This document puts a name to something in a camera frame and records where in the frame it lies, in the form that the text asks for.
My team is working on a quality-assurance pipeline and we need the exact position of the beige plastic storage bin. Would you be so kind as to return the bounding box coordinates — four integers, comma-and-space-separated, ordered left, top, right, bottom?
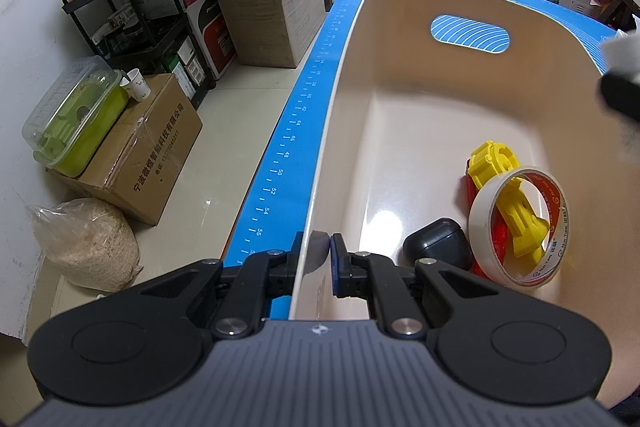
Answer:
290, 0, 639, 406

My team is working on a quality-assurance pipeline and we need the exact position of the clear bag of grain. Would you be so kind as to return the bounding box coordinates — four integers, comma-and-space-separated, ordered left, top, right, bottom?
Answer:
26, 198, 142, 293

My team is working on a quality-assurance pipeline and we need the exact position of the red plastic toy piece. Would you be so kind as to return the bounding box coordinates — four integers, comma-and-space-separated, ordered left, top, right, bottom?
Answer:
464, 174, 510, 263

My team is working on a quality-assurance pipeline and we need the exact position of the yellow plastic toy piece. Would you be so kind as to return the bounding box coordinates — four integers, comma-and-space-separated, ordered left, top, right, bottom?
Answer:
466, 141, 550, 263

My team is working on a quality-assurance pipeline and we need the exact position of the white tape roll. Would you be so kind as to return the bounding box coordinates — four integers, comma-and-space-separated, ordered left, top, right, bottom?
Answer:
468, 167, 570, 289

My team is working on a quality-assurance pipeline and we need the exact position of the black earbuds case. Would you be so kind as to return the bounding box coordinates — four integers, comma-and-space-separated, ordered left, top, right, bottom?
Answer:
401, 218, 473, 271

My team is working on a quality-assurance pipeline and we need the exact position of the brown cardboard box on floor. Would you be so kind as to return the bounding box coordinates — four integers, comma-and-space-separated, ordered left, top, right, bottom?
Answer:
51, 74, 203, 225

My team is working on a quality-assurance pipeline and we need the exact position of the blue silicone baking mat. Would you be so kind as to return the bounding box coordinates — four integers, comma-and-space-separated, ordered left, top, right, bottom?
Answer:
222, 0, 618, 321

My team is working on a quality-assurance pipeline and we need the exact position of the green plastic lidded container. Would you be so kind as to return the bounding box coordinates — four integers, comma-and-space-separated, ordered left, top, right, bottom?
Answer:
22, 56, 129, 178

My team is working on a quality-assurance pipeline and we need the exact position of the white paper cup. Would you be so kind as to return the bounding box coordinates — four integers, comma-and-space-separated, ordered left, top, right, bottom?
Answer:
119, 68, 151, 102

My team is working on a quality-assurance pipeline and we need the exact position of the red white appliance box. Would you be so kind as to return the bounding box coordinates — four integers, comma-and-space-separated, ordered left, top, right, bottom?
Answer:
182, 0, 235, 80

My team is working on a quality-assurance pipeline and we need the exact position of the black metal shelf rack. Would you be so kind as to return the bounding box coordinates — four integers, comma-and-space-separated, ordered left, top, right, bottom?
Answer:
62, 0, 216, 107

